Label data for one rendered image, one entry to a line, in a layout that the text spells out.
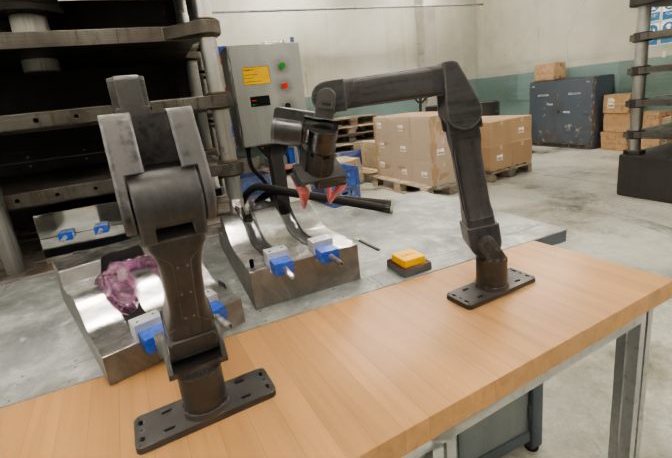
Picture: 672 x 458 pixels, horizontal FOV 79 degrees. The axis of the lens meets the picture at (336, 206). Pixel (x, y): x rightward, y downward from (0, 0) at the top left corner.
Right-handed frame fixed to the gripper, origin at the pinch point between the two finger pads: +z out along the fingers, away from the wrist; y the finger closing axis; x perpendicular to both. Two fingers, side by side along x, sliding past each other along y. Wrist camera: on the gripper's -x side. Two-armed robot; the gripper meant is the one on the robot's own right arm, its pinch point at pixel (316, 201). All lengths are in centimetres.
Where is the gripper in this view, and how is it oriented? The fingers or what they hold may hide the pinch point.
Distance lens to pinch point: 92.6
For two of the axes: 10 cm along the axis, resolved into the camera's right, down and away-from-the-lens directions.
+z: -1.0, 7.4, 6.6
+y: -9.1, 2.0, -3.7
